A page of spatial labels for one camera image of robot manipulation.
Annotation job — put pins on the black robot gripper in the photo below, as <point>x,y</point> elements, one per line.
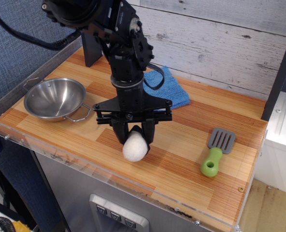
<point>133,106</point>

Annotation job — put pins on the white plush egg black band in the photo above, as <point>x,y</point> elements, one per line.
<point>135,148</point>

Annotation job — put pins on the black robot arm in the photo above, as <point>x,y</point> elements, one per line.
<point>118,30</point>

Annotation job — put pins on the blue folded cloth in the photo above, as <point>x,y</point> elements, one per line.
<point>170,89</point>

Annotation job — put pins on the clear acrylic front guard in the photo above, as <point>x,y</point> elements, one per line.
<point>166,187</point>

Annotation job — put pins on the silver dispenser button panel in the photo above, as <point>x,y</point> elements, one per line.
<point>110,217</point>

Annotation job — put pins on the white ridged side cabinet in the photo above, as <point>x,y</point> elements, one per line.
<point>271,164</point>

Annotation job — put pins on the stainless steel bowl with handles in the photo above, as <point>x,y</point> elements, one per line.
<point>57,99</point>

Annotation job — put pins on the dark grey left post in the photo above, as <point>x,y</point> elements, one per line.
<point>91,48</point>

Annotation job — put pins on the dark grey post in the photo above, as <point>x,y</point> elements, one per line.
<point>91,48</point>
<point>275,90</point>

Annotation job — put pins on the grey spatula green handle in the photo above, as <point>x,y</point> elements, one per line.
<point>220,142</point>

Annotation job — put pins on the dark grey right post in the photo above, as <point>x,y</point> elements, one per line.
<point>275,90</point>

